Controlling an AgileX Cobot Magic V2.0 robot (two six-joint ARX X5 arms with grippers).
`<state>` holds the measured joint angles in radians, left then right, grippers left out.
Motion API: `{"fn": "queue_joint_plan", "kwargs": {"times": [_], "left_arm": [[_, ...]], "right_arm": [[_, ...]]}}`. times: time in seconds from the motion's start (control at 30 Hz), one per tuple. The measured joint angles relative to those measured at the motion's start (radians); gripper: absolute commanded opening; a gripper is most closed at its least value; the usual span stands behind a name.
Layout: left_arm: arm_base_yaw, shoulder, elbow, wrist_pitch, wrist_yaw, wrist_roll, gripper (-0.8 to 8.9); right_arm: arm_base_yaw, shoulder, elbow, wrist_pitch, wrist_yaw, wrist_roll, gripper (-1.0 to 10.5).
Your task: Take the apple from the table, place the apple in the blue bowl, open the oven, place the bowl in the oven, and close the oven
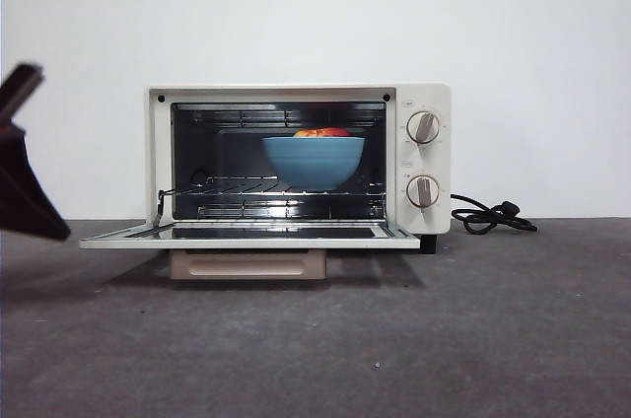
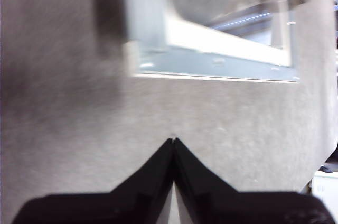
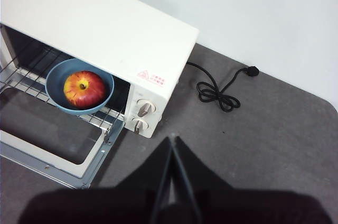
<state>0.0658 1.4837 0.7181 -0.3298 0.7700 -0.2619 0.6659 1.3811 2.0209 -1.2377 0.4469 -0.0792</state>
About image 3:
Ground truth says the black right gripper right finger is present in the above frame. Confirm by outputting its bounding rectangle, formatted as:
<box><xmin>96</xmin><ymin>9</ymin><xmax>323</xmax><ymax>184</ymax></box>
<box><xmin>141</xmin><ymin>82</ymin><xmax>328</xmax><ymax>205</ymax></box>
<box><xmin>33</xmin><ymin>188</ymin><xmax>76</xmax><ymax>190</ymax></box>
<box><xmin>174</xmin><ymin>136</ymin><xmax>331</xmax><ymax>224</ymax></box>

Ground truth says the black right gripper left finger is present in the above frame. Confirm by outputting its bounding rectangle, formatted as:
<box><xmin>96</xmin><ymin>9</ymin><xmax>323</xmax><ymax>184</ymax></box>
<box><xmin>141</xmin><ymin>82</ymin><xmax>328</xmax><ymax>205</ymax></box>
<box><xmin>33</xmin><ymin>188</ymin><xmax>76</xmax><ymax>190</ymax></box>
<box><xmin>17</xmin><ymin>136</ymin><xmax>174</xmax><ymax>224</ymax></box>

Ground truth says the oven door with glass window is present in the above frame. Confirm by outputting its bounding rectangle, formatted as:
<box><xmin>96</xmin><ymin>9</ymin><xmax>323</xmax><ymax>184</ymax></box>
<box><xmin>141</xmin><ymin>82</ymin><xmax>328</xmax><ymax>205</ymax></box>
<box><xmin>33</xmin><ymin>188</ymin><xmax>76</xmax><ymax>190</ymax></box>
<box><xmin>0</xmin><ymin>86</ymin><xmax>126</xmax><ymax>190</ymax></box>

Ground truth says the red yellow apple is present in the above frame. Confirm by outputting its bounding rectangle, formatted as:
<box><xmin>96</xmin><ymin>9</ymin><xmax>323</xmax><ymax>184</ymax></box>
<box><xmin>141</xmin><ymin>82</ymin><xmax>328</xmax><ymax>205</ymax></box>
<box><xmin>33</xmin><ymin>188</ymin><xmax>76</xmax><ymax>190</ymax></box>
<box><xmin>63</xmin><ymin>70</ymin><xmax>107</xmax><ymax>108</ymax></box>

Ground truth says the blue bowl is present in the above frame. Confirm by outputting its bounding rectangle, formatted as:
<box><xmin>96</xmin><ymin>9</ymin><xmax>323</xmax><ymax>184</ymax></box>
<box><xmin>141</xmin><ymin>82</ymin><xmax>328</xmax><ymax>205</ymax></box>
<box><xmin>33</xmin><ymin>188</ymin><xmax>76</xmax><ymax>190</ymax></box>
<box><xmin>46</xmin><ymin>58</ymin><xmax>115</xmax><ymax>116</ymax></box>

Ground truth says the beige oven knob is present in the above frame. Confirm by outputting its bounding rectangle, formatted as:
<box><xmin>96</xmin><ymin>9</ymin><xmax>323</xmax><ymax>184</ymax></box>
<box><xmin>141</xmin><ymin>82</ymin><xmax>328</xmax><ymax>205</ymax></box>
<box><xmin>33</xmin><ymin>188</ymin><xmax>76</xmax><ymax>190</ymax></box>
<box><xmin>132</xmin><ymin>117</ymin><xmax>149</xmax><ymax>134</ymax></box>
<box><xmin>137</xmin><ymin>99</ymin><xmax>156</xmax><ymax>117</ymax></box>

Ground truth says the cream Toshiba toaster oven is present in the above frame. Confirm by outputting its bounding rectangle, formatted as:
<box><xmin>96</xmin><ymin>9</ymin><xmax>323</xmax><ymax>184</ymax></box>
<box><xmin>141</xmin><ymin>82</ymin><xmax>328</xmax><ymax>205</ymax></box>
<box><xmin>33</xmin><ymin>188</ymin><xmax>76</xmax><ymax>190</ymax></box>
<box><xmin>0</xmin><ymin>0</ymin><xmax>199</xmax><ymax>139</ymax></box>

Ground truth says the black power cable with plug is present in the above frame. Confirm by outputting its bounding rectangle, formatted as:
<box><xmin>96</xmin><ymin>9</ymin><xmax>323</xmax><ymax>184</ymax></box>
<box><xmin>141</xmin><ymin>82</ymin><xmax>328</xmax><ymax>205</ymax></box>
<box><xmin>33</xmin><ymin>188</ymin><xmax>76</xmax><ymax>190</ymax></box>
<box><xmin>186</xmin><ymin>62</ymin><xmax>260</xmax><ymax>113</ymax></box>

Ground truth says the metal wire oven rack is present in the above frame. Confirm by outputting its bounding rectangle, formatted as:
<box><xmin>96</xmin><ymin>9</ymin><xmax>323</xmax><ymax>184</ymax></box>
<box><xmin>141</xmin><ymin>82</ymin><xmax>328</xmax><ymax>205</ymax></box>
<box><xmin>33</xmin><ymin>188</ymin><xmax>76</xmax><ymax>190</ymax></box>
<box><xmin>0</xmin><ymin>46</ymin><xmax>126</xmax><ymax>135</ymax></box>

